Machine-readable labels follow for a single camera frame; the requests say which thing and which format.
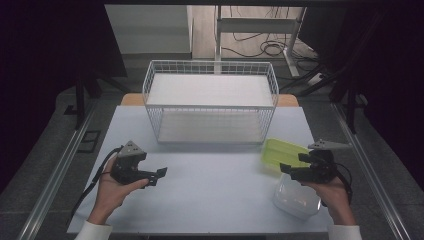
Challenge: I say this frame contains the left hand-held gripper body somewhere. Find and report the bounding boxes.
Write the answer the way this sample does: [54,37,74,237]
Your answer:
[109,139,158,186]

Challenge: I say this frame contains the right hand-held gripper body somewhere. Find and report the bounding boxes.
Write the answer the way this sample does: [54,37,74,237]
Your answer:
[289,138,353,185]

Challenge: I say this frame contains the green plastic lid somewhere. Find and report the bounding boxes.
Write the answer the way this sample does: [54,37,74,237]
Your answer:
[260,137,312,170]

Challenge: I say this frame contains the white plastic container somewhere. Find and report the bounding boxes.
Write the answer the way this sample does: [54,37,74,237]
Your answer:
[272,172,323,221]

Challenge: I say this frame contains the person's right hand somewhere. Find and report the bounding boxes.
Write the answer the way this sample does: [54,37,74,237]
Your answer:
[300,175,355,226]

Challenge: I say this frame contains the person's left hand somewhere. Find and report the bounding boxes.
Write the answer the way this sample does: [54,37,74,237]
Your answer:
[87,155,150,226]

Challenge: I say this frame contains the wooden table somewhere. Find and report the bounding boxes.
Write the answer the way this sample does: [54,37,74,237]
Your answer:
[120,92,300,108]

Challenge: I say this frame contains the black metal stand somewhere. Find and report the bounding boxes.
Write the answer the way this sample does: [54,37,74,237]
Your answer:
[279,63,369,135]
[63,74,132,132]

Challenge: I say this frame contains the white power strip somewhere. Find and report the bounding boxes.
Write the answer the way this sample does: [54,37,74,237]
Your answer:
[307,72,325,86]

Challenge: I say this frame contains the grey white cabinet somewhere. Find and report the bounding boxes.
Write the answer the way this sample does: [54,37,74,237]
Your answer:
[104,4,195,62]

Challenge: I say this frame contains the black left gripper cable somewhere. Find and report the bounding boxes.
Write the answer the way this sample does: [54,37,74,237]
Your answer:
[70,145,124,218]

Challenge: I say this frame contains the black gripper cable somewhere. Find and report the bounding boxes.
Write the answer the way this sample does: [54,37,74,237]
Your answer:
[320,162,354,208]
[70,145,124,218]

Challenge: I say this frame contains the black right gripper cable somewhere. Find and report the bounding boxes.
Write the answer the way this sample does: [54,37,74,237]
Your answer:
[320,162,354,208]

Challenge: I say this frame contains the black floor bracket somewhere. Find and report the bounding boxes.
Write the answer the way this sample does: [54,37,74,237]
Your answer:
[77,129,102,154]

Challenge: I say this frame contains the aluminium rail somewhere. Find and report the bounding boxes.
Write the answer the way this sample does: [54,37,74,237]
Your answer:
[330,102,414,240]
[15,99,98,240]

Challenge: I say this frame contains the black floor cables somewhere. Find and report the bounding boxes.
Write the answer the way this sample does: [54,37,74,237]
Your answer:
[221,5,322,73]

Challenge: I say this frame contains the white metal desk frame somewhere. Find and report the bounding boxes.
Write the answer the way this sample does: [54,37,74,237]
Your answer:
[214,4,308,78]

